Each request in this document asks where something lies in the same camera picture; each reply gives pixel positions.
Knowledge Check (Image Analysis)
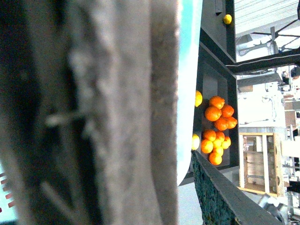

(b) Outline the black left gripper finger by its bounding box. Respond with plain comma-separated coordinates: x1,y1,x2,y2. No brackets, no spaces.
191,151,282,225

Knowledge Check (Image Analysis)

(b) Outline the brown basket handle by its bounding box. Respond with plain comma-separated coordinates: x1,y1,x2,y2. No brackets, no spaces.
0,0,180,225

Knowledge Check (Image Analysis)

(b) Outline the orange fruit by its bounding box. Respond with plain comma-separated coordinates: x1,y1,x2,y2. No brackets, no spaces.
227,116,238,129
209,96,225,109
201,139,213,154
204,106,222,122
221,104,234,118
208,152,222,165
215,131,225,142
202,129,217,141
214,117,229,131

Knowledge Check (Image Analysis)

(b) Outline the wooden crate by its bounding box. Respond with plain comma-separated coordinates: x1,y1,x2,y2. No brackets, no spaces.
238,133,285,197

